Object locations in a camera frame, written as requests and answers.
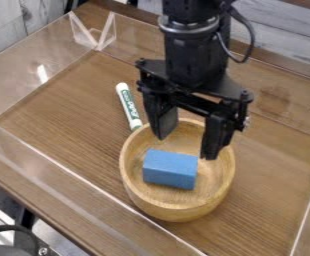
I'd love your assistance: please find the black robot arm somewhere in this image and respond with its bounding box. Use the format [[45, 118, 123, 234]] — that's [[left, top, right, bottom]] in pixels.
[[135, 0, 254, 160]]

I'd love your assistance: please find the blue foam block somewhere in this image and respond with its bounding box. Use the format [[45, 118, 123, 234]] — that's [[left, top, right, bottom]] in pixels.
[[143, 149, 197, 190]]

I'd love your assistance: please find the brown wooden bowl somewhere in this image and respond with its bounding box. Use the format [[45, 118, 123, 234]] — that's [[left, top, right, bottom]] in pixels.
[[119, 118, 235, 222]]

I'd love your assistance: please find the black metal table bracket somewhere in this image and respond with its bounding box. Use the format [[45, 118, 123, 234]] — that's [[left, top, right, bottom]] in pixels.
[[13, 207, 60, 256]]

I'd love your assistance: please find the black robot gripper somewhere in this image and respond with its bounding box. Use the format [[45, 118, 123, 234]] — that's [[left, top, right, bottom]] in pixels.
[[136, 19, 252, 160]]

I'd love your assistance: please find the black cable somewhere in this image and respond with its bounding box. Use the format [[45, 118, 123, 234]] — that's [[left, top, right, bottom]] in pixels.
[[0, 224, 41, 256]]

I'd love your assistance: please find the clear acrylic tray wall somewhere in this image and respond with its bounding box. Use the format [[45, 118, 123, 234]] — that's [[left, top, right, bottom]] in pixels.
[[0, 15, 310, 256]]

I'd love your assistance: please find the green and white marker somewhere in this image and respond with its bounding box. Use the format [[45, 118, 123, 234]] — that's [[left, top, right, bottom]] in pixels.
[[115, 82, 143, 130]]

